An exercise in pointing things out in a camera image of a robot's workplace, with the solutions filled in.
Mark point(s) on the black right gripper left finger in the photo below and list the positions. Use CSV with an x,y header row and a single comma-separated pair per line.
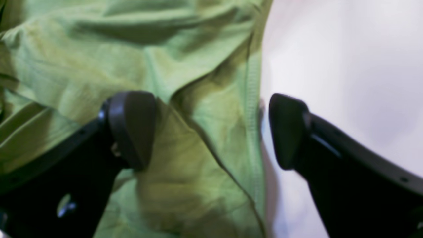
x,y
63,193

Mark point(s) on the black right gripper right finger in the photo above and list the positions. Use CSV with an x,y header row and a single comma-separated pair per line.
x,y
357,193

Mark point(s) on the green T-shirt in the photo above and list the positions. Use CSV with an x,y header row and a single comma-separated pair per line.
x,y
60,59

